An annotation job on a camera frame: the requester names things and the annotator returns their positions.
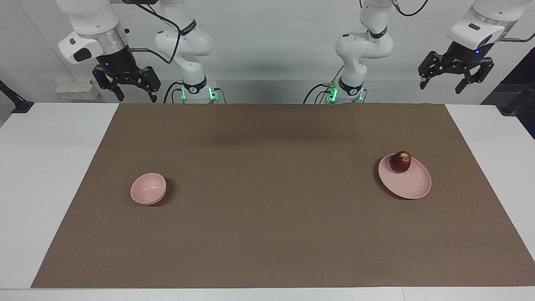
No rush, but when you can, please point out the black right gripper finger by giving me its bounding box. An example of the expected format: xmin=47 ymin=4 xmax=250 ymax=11
xmin=92 ymin=67 xmax=125 ymax=102
xmin=140 ymin=66 xmax=162 ymax=103

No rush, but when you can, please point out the pink plate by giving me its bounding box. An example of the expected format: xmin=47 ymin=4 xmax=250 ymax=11
xmin=378 ymin=153 xmax=432 ymax=200

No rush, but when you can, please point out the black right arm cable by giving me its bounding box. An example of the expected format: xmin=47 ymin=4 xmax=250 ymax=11
xmin=123 ymin=0 xmax=182 ymax=65

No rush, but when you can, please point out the dark blue panel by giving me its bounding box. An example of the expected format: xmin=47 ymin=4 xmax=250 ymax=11
xmin=481 ymin=46 xmax=535 ymax=138

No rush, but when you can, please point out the pink bowl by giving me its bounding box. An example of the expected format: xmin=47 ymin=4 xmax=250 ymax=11
xmin=130 ymin=173 xmax=167 ymax=205

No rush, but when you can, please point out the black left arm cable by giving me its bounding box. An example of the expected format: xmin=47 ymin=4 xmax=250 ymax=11
xmin=392 ymin=0 xmax=535 ymax=43

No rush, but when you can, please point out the black clamp stand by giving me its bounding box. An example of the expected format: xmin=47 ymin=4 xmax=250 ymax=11
xmin=501 ymin=82 xmax=535 ymax=115
xmin=0 ymin=80 xmax=34 ymax=113

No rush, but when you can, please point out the brown table mat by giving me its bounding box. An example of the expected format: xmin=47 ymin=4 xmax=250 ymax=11
xmin=31 ymin=103 xmax=535 ymax=289

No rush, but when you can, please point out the dark red apple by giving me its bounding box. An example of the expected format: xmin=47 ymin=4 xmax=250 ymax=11
xmin=390 ymin=151 xmax=412 ymax=173

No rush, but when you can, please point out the white wall socket box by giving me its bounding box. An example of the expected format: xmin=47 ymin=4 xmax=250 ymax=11
xmin=56 ymin=82 xmax=100 ymax=101

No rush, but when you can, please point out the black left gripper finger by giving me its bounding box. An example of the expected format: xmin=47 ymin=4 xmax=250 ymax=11
xmin=419 ymin=51 xmax=443 ymax=89
xmin=456 ymin=59 xmax=494 ymax=94

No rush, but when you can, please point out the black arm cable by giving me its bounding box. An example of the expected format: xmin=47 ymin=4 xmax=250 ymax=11
xmin=392 ymin=0 xmax=535 ymax=43
xmin=123 ymin=0 xmax=182 ymax=65

